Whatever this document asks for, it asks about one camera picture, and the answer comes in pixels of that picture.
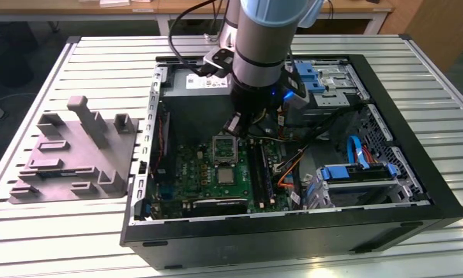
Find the grey plastic parts rack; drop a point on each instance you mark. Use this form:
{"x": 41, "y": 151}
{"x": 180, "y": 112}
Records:
{"x": 82, "y": 162}

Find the CPU with silver lid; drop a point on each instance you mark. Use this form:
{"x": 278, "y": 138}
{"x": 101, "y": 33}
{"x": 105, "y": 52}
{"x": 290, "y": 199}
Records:
{"x": 226, "y": 176}

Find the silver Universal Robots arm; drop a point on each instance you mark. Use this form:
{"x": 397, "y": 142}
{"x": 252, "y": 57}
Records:
{"x": 262, "y": 49}

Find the hard disk in blue carrier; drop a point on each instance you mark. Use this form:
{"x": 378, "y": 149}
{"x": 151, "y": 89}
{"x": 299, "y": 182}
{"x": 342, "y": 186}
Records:
{"x": 336, "y": 172}

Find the CPU socket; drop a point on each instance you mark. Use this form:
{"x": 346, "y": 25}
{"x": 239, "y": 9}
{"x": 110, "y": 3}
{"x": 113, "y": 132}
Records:
{"x": 226, "y": 166}

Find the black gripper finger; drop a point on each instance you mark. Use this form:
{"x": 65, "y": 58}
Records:
{"x": 231, "y": 124}

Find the metal disk bay cage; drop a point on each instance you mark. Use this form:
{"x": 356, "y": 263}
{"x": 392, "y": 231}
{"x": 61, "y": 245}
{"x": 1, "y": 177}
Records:
{"x": 331, "y": 100}
{"x": 370, "y": 186}

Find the green motherboard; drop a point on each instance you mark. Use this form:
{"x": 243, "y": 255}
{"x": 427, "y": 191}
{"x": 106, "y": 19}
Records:
{"x": 192, "y": 173}

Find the black RAM slot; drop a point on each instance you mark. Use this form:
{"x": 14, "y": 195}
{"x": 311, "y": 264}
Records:
{"x": 264, "y": 171}
{"x": 254, "y": 173}

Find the empty blue disk carrier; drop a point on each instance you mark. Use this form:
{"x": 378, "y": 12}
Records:
{"x": 306, "y": 72}

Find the grey power supply unit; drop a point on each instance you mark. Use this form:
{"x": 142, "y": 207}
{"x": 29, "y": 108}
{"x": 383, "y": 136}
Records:
{"x": 192, "y": 116}

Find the black open PC case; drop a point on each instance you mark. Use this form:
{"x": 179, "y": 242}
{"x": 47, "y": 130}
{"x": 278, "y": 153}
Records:
{"x": 292, "y": 240}

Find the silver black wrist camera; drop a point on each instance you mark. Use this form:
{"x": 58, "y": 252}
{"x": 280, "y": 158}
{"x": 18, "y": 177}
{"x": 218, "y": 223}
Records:
{"x": 215, "y": 62}

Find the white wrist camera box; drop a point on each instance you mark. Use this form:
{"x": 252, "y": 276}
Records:
{"x": 296, "y": 101}

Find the green RAM stick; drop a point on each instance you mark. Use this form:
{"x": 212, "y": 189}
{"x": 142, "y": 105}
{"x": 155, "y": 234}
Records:
{"x": 57, "y": 174}

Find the wooden cabinet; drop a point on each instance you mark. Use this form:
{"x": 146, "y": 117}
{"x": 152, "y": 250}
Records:
{"x": 439, "y": 29}

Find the wooden desk with white legs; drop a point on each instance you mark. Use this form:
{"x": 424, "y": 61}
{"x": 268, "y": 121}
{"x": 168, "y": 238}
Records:
{"x": 354, "y": 9}

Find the black graphics card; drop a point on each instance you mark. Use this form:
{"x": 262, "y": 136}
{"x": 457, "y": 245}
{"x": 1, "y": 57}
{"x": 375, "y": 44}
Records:
{"x": 219, "y": 207}

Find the pale paper box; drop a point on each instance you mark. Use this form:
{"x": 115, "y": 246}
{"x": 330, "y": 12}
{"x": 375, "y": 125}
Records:
{"x": 115, "y": 3}

